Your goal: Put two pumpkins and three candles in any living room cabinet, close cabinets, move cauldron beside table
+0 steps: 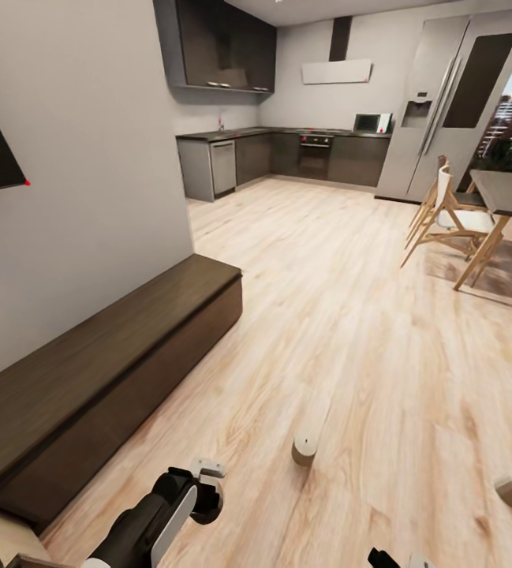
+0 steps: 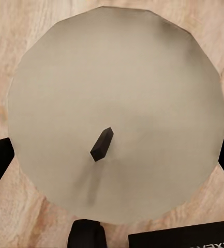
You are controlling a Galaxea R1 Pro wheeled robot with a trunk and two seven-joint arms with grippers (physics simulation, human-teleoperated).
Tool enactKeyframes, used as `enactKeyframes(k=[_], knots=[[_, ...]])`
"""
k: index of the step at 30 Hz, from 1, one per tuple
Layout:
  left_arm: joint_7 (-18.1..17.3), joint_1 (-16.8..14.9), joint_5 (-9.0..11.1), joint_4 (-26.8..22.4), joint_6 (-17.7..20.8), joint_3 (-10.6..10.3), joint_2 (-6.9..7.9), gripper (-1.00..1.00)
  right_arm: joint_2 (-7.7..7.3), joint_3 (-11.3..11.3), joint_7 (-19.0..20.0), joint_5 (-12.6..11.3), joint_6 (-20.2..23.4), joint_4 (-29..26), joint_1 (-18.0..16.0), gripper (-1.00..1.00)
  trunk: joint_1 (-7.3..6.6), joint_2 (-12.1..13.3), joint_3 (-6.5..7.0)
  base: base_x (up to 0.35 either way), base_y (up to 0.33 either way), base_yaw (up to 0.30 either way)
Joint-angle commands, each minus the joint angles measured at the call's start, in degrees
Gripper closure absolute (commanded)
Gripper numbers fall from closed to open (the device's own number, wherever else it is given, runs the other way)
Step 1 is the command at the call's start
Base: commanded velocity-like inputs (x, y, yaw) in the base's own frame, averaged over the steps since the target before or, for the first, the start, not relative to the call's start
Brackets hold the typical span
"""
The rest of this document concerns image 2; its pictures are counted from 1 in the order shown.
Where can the pillar candle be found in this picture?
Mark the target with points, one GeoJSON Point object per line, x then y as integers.
{"type": "Point", "coordinates": [116, 115]}

